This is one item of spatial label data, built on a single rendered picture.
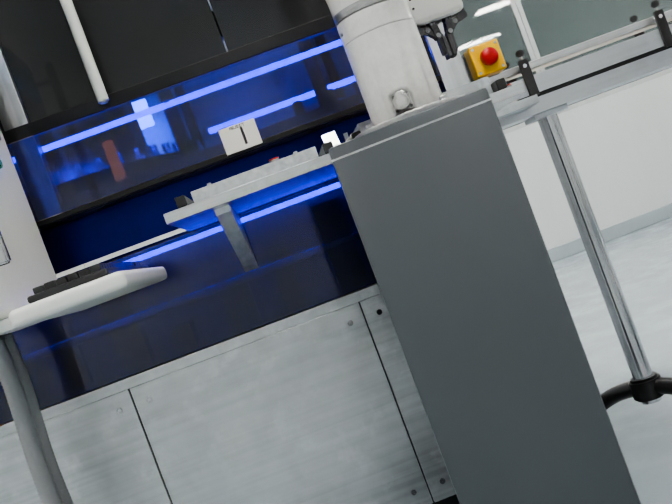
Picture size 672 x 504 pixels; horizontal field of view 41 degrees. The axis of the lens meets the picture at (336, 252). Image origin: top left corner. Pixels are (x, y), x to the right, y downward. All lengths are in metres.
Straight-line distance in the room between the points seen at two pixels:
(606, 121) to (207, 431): 5.46
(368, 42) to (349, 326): 0.82
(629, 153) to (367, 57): 5.82
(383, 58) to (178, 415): 1.01
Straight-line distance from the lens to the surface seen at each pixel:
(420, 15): 1.71
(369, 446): 2.09
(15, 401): 1.89
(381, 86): 1.42
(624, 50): 2.35
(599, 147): 7.09
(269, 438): 2.08
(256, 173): 1.79
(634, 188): 7.16
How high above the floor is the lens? 0.73
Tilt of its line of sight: 1 degrees down
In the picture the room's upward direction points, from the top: 20 degrees counter-clockwise
